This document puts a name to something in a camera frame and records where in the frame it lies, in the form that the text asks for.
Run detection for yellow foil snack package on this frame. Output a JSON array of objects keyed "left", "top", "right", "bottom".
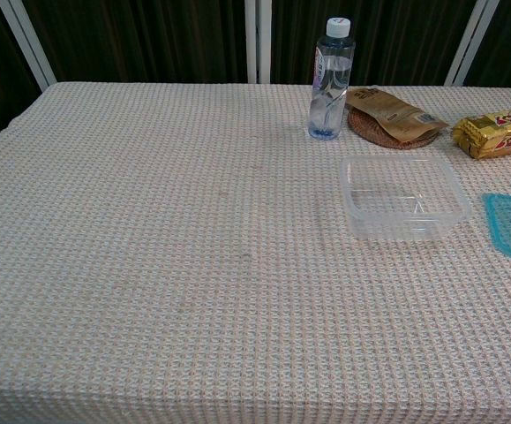
[{"left": 451, "top": 106, "right": 511, "bottom": 161}]

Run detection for clear plastic food container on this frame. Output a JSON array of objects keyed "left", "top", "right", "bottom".
[{"left": 339, "top": 154, "right": 473, "bottom": 241}]

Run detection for white metal frame post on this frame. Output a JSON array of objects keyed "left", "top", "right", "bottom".
[
  {"left": 443, "top": 0, "right": 502, "bottom": 87},
  {"left": 244, "top": 0, "right": 273, "bottom": 85},
  {"left": 0, "top": 0, "right": 58, "bottom": 87}
]

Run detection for clear plastic water bottle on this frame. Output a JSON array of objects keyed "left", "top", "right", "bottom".
[{"left": 308, "top": 17, "right": 356, "bottom": 141}]

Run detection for beige waffle-weave tablecloth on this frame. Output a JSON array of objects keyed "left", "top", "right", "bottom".
[{"left": 0, "top": 81, "right": 511, "bottom": 424}]

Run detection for round woven rattan coaster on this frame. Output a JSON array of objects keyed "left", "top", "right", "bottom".
[{"left": 347, "top": 107, "right": 440, "bottom": 150}]

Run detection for brown kraft snack pouch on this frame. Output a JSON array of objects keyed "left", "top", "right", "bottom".
[{"left": 345, "top": 85, "right": 449, "bottom": 143}]

